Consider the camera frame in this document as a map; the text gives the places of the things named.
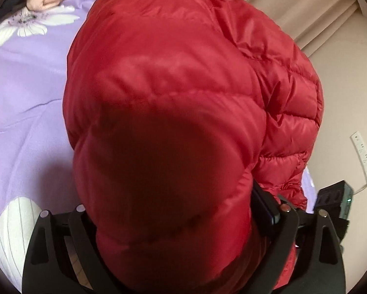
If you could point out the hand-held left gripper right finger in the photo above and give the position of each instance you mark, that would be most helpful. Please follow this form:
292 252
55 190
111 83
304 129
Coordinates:
267 214

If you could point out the purple floral bed sheet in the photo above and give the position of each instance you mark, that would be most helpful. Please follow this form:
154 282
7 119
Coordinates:
27 98

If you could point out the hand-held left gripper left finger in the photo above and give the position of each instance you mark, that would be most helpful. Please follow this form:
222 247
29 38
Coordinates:
80 231

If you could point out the white power strip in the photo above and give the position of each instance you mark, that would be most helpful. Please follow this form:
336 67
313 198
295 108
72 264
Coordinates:
363 159

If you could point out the red down jacket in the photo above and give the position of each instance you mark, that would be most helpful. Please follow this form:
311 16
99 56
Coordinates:
177 122

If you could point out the beige curtain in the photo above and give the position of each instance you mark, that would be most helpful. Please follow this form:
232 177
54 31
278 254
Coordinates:
312 21

